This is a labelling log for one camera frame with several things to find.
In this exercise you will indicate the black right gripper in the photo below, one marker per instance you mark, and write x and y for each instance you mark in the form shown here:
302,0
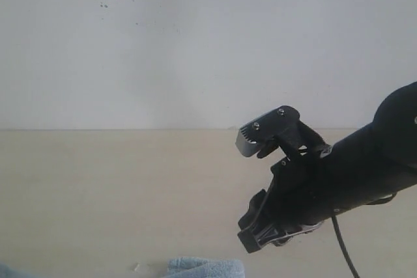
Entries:
298,201

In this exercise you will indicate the light blue fluffy towel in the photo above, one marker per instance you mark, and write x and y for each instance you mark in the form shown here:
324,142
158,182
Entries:
176,267

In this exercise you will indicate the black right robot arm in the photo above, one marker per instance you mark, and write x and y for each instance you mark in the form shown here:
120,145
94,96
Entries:
378,160

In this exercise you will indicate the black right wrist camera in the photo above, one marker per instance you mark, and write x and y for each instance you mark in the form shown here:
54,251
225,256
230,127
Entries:
280,128

